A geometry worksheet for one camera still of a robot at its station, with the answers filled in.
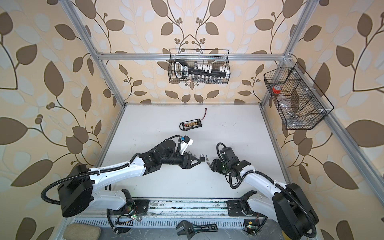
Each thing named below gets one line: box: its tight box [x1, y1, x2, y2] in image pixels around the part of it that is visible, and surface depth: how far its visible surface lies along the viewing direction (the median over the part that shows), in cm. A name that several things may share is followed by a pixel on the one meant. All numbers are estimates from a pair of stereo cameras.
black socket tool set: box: [174, 59, 230, 80], surface depth 85 cm
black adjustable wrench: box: [175, 220, 219, 240], surface depth 70 cm
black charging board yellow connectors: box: [179, 118, 202, 132], surface depth 110 cm
